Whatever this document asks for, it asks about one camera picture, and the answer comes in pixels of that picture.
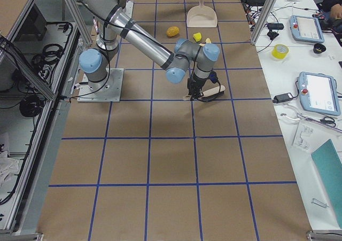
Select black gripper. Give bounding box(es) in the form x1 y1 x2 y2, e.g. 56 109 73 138
187 76 207 100

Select beige hand brush black bristles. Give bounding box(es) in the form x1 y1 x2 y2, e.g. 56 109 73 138
183 85 226 103

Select beige plastic dustpan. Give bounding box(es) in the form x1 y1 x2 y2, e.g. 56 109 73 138
186 0 217 28

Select yellow sponge piece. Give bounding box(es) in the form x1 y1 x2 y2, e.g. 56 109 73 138
192 32 202 42

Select golden brown potato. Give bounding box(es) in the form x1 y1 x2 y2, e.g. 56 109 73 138
166 26 180 37

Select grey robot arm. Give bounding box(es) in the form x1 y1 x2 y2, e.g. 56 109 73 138
79 0 225 102

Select yellow tape roll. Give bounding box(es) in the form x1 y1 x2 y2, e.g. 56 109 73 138
271 44 289 60

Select upper blue teach pendant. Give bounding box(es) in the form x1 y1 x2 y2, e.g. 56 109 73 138
289 15 325 43

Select blue teach pendant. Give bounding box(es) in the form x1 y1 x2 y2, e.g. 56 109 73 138
289 15 325 43
298 72 341 116

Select lower blue teach pendant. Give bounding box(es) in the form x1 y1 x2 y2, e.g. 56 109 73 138
298 72 341 116

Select small black bowl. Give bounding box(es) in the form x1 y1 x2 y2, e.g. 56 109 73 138
313 43 327 54

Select black scissors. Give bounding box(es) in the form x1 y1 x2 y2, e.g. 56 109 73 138
320 116 336 128

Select teal notebook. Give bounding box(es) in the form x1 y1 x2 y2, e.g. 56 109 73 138
311 139 341 228

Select aluminium frame post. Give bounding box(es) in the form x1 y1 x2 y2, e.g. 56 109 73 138
250 0 276 45

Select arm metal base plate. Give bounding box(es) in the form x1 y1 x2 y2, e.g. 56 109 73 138
77 67 124 103

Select black power brick with cable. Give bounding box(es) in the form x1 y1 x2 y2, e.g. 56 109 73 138
272 92 294 104

